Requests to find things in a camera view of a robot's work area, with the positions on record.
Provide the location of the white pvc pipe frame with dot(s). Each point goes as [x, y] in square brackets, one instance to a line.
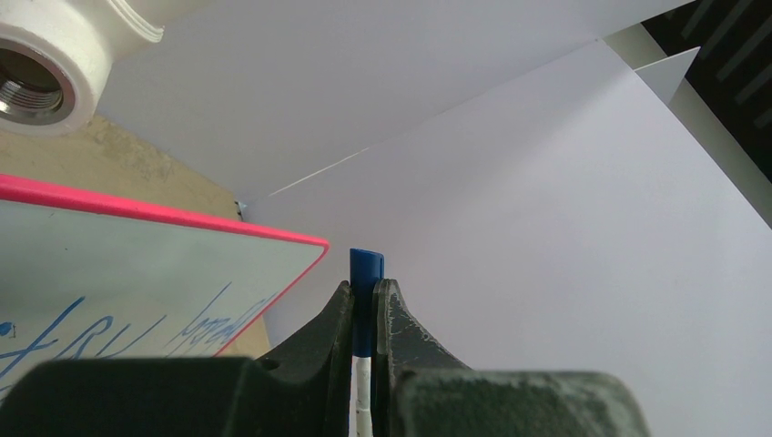
[56, 56]

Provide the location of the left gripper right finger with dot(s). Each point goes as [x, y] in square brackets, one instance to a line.
[420, 389]

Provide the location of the blue marker cap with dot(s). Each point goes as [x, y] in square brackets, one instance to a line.
[366, 270]

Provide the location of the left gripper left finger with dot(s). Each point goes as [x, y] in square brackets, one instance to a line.
[299, 388]

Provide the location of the red framed whiteboard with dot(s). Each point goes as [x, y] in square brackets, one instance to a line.
[86, 275]

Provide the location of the white marker pen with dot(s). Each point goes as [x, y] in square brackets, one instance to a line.
[360, 398]

